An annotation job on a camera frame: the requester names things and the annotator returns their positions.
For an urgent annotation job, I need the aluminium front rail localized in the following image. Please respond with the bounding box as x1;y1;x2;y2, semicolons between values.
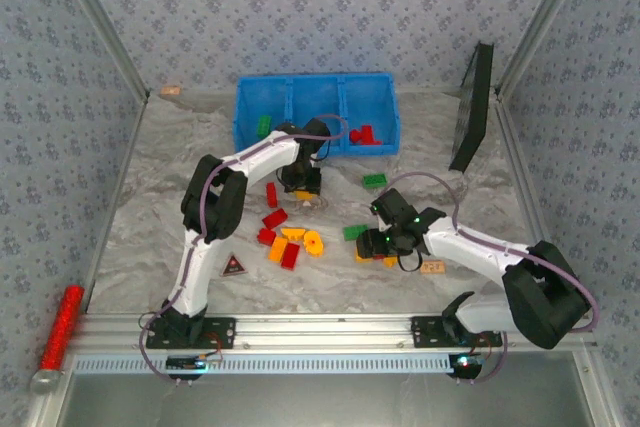
74;312;599;354

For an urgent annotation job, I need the aluminium frame post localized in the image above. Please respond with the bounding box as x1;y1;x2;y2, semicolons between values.
493;0;597;101
47;0;152;101

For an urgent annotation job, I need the aluminium side rail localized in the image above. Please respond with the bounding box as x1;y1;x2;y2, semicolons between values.
494;96;571;309

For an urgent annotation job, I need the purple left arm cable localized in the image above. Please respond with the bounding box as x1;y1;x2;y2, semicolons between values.
138;113;350;386

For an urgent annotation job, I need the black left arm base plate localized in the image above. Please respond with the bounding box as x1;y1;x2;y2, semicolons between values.
145;317;236;350

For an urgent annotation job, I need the grey slotted cable duct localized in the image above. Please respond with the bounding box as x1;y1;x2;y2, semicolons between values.
73;352;459;375

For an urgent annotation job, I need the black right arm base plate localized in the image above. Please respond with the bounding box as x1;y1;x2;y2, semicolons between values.
410;316;503;348

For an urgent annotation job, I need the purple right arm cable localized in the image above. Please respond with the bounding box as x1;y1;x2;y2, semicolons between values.
382;171;599;386

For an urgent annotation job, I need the black red triangular tag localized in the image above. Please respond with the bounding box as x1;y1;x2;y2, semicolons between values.
221;252;249;278

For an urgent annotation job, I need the red glitter tube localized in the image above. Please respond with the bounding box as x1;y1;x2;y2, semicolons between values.
30;285;85;395

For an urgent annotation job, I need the blue three-compartment bin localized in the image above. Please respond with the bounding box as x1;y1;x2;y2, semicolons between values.
232;71;400;159

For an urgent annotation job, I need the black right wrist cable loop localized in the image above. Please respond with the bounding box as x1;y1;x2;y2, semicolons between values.
397;246;422;273

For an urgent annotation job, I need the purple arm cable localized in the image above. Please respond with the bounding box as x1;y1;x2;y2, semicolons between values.
138;113;350;386
382;171;599;386

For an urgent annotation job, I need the black mesh panel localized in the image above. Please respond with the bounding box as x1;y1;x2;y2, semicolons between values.
448;41;495;173

